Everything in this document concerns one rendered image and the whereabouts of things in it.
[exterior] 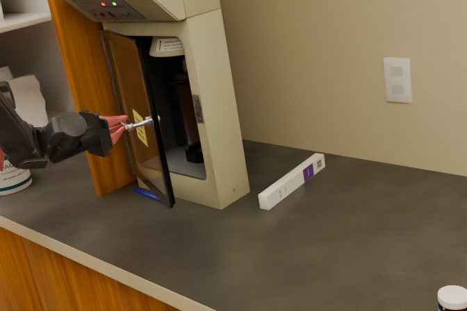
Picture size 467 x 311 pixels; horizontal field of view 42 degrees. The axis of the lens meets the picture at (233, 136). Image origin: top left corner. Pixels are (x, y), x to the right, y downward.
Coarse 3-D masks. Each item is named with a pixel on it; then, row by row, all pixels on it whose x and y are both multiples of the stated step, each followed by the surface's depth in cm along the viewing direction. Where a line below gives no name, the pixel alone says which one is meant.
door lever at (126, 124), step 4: (124, 120) 138; (128, 120) 139; (144, 120) 137; (148, 120) 136; (120, 124) 140; (124, 124) 136; (128, 124) 135; (132, 124) 135; (136, 124) 136; (140, 124) 136; (144, 124) 137; (148, 124) 136; (128, 128) 135; (132, 128) 135
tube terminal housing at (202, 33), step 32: (192, 0) 134; (128, 32) 149; (160, 32) 141; (192, 32) 135; (224, 32) 142; (192, 64) 137; (224, 64) 143; (224, 96) 145; (224, 128) 146; (224, 160) 147; (192, 192) 154; (224, 192) 149
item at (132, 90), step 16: (112, 32) 145; (112, 48) 148; (128, 48) 135; (112, 64) 153; (128, 64) 139; (144, 64) 129; (128, 80) 143; (144, 80) 130; (128, 96) 148; (144, 96) 134; (128, 112) 152; (144, 112) 138; (144, 144) 146; (160, 144) 135; (144, 160) 151; (160, 160) 137; (144, 176) 156; (160, 176) 141; (160, 192) 145
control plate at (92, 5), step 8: (72, 0) 144; (80, 0) 142; (88, 0) 140; (96, 0) 138; (104, 0) 136; (112, 0) 134; (120, 0) 132; (88, 8) 145; (96, 8) 143; (104, 8) 141; (112, 8) 139; (120, 8) 137; (128, 8) 135; (96, 16) 148; (120, 16) 141; (128, 16) 140; (136, 16) 138
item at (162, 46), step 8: (152, 40) 149; (160, 40) 146; (168, 40) 144; (176, 40) 144; (152, 48) 148; (160, 48) 146; (168, 48) 144; (176, 48) 144; (160, 56) 146; (168, 56) 145
